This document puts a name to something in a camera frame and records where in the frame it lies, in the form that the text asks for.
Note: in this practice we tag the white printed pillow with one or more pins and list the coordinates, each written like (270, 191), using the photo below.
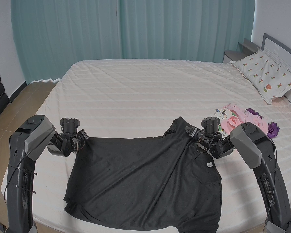
(264, 74)

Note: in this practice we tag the black T-shirt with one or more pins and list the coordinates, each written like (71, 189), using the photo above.
(135, 178)

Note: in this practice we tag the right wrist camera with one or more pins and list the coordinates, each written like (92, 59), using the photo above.
(193, 131)

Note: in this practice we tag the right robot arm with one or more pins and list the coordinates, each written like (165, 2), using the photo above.
(271, 178)

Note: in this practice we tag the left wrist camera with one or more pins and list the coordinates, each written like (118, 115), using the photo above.
(85, 134)

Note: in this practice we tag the bed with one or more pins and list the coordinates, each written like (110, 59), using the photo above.
(148, 93)

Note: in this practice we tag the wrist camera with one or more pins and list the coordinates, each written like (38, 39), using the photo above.
(85, 134)
(193, 131)

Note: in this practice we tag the blue-green curtain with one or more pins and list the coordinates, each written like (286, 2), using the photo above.
(135, 20)

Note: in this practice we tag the pile of clothes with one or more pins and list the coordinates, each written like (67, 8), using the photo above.
(254, 120)

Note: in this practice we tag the grey bedside table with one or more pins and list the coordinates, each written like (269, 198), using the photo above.
(235, 53)

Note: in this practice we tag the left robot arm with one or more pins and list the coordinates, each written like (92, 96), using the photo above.
(21, 190)

